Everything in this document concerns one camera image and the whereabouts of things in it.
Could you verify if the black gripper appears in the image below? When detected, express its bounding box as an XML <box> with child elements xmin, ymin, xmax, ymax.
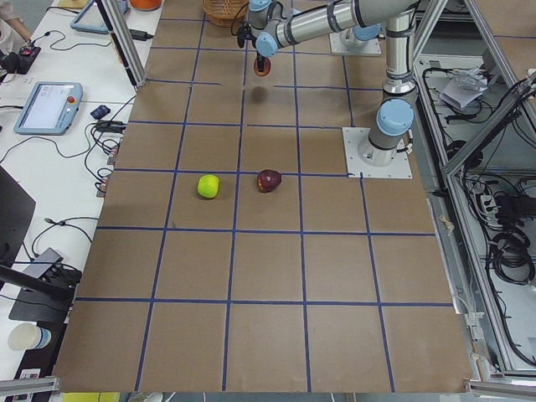
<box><xmin>236</xmin><ymin>23</ymin><xmax>265</xmax><ymax>71</ymax></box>

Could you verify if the orange bucket with lid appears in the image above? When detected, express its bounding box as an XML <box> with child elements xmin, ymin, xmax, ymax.
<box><xmin>130</xmin><ymin>0</ymin><xmax>162</xmax><ymax>12</ymax></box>

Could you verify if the wicker basket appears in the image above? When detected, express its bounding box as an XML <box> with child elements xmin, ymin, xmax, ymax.
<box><xmin>202</xmin><ymin>0</ymin><xmax>249</xmax><ymax>28</ymax></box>

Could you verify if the black power adapter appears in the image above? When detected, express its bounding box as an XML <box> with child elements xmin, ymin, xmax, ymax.
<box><xmin>129</xmin><ymin>28</ymin><xmax>154</xmax><ymax>41</ymax></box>

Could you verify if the blue teach pendant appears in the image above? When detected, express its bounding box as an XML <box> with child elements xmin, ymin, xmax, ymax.
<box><xmin>70</xmin><ymin>1</ymin><xmax>129</xmax><ymax>34</ymax></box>
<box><xmin>13</xmin><ymin>81</ymin><xmax>84</xmax><ymax>136</ymax></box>

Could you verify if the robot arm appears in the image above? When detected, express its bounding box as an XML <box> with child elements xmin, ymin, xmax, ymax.
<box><xmin>235</xmin><ymin>0</ymin><xmax>419</xmax><ymax>168</ymax></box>
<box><xmin>329</xmin><ymin>23</ymin><xmax>382</xmax><ymax>57</ymax></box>

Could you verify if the dark red apple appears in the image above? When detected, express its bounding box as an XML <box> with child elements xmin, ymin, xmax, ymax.
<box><xmin>256</xmin><ymin>169</ymin><xmax>282</xmax><ymax>193</ymax></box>

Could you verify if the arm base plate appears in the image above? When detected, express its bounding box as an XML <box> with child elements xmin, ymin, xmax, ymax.
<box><xmin>329</xmin><ymin>32</ymin><xmax>381</xmax><ymax>57</ymax></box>
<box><xmin>342</xmin><ymin>127</ymin><xmax>413</xmax><ymax>179</ymax></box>

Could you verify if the white paper cup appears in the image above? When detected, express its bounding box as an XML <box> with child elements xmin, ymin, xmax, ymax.
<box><xmin>8</xmin><ymin>322</ymin><xmax>52</xmax><ymax>351</ymax></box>

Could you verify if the green apple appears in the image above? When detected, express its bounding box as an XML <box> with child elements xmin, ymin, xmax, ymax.
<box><xmin>197</xmin><ymin>174</ymin><xmax>220</xmax><ymax>199</ymax></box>

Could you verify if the aluminium frame post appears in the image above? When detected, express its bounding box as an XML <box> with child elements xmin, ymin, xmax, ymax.
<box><xmin>95</xmin><ymin>0</ymin><xmax>147</xmax><ymax>88</ymax></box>

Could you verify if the black monitor stand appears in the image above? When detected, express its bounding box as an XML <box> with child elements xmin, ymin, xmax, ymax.
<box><xmin>1</xmin><ymin>169</ymin><xmax>81</xmax><ymax>322</ymax></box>

